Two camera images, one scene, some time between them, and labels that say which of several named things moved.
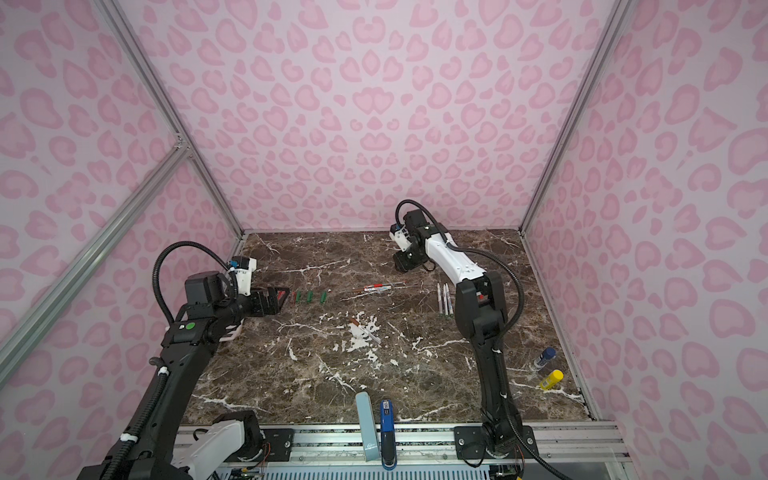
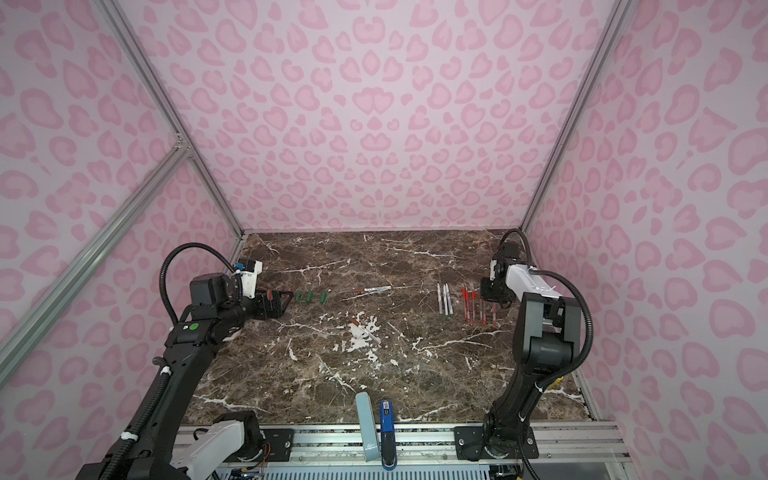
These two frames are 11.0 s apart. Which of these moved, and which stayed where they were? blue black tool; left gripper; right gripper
Moved: right gripper
Stayed: left gripper; blue black tool
